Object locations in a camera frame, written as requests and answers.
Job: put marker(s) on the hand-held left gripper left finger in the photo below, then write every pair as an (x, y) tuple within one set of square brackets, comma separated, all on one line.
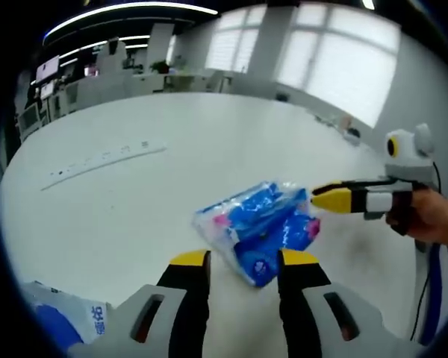
[(183, 306)]

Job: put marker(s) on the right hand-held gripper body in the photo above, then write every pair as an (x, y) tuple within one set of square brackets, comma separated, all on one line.
[(410, 156)]

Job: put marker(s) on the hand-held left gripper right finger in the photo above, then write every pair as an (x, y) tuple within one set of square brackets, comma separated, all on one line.
[(302, 309)]

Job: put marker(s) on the blue tissue pack item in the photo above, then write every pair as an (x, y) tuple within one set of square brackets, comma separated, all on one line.
[(254, 223)]

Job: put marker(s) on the clear bag with blue item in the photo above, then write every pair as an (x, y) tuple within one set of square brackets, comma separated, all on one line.
[(71, 309)]

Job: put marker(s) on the white tabletop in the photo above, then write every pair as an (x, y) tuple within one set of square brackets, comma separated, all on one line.
[(134, 223)]

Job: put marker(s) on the person's right hand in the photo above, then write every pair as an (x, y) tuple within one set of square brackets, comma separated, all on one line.
[(429, 216)]

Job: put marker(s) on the small dark desktop object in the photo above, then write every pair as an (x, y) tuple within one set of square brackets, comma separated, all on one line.
[(354, 135)]

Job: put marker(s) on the wide window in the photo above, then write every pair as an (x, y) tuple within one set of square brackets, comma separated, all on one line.
[(339, 63)]

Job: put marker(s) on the recessed white power strip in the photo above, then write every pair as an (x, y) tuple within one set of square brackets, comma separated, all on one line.
[(108, 156)]

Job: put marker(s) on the narrow window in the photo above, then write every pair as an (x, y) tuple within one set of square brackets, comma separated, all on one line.
[(231, 41)]

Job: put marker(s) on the green potted plant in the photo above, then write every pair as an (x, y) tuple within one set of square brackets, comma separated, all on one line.
[(160, 67)]

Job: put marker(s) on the pink-lit monitor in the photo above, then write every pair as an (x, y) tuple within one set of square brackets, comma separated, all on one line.
[(48, 68)]

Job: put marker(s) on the long ceiling light strip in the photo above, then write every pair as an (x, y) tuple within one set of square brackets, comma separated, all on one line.
[(134, 15)]

